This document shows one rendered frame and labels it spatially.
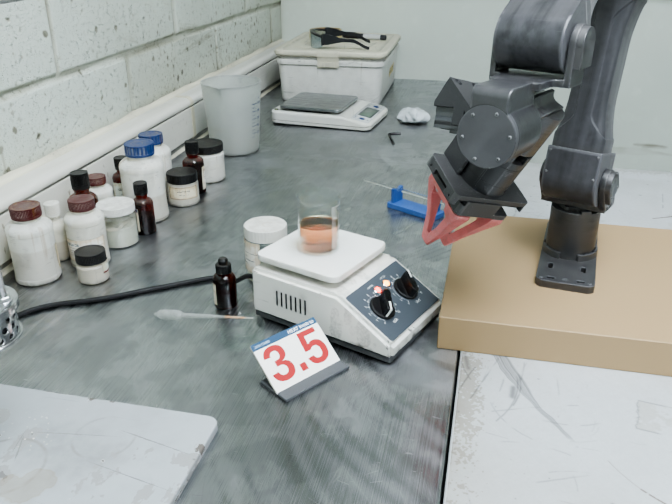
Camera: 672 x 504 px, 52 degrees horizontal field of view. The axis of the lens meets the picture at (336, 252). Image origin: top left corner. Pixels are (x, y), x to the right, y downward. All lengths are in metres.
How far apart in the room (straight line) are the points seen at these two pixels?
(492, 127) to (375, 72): 1.28
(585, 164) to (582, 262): 0.14
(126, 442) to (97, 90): 0.79
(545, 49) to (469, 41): 1.59
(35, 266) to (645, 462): 0.77
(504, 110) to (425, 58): 1.67
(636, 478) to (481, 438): 0.14
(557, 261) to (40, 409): 0.63
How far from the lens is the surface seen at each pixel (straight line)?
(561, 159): 0.89
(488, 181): 0.72
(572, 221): 0.93
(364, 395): 0.74
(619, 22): 0.89
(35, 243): 1.00
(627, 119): 2.34
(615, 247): 1.03
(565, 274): 0.91
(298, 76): 1.94
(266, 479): 0.65
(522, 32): 0.68
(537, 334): 0.81
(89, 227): 1.02
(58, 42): 1.25
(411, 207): 1.19
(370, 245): 0.85
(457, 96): 0.77
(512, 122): 0.62
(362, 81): 1.90
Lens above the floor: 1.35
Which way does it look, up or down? 25 degrees down
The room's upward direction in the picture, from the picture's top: straight up
